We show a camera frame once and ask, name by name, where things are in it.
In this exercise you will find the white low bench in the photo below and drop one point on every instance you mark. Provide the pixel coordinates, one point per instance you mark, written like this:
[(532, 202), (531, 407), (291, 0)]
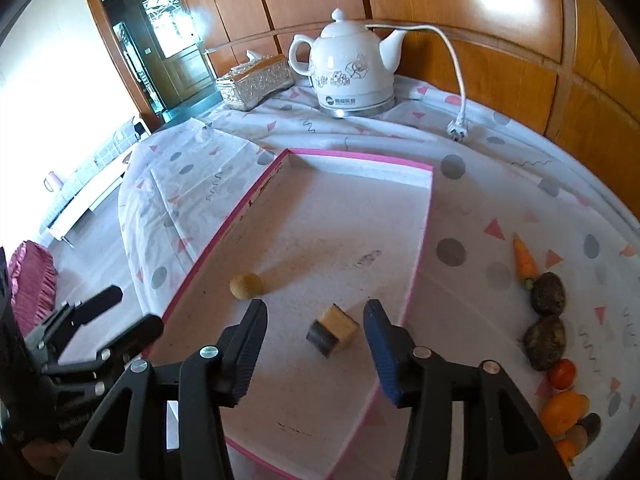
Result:
[(90, 195)]

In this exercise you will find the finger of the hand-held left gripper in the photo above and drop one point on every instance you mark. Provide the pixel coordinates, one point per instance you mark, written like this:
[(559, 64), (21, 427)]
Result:
[(100, 304), (135, 332)]

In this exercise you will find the small orange carrot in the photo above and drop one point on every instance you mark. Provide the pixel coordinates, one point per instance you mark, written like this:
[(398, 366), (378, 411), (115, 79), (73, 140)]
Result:
[(525, 260)]

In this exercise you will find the small orange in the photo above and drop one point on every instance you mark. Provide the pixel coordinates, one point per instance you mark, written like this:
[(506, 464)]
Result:
[(565, 452)]

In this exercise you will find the silver patterned tissue box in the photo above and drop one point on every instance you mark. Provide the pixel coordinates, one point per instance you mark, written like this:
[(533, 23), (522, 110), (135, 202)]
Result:
[(255, 85)]

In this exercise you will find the pink cushioned chair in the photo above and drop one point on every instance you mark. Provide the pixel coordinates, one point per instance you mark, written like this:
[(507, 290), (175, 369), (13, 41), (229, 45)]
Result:
[(32, 280)]

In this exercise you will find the pink-edged white tray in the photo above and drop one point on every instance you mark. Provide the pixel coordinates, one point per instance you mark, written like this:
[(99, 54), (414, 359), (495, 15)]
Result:
[(325, 220)]

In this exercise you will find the small dark purple fruit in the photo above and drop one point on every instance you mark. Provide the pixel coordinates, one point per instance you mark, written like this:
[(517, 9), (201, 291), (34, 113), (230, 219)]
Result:
[(591, 423)]

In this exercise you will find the round tan fruit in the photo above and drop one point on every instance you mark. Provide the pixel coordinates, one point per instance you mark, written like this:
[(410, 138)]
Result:
[(246, 286)]

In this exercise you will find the wooden door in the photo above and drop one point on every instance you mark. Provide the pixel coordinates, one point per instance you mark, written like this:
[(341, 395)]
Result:
[(185, 70)]

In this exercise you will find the white floral ceramic kettle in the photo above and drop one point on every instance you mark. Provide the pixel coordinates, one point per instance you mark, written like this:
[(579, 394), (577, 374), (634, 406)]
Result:
[(350, 67)]

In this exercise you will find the red tomato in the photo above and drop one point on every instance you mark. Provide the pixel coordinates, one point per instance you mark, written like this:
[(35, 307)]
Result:
[(562, 374)]

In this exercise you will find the large orange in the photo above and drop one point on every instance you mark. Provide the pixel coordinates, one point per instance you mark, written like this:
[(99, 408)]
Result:
[(562, 412)]

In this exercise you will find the small tan fruit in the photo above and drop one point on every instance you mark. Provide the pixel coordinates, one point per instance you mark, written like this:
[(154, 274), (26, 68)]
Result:
[(577, 437)]

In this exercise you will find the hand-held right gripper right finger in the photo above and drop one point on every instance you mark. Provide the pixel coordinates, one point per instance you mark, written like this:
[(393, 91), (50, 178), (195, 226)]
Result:
[(382, 360)]

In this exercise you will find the silver kettle base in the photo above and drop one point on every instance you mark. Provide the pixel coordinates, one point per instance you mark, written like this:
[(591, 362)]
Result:
[(345, 111)]

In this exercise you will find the brown fruit cube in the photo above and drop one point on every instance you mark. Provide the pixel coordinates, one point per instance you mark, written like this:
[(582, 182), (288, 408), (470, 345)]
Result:
[(335, 327)]

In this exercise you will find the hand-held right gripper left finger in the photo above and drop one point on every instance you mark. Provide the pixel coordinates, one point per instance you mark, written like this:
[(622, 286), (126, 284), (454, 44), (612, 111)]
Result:
[(247, 360)]

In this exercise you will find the pink cup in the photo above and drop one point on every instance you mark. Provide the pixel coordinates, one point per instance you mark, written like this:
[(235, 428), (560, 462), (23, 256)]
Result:
[(52, 181)]

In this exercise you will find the white patterned tablecloth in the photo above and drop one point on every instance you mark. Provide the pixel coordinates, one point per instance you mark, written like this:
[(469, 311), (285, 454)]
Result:
[(225, 160)]

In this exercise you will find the dark brown fruit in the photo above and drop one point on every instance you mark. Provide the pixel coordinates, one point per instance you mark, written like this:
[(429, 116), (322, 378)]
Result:
[(545, 342), (548, 294)]

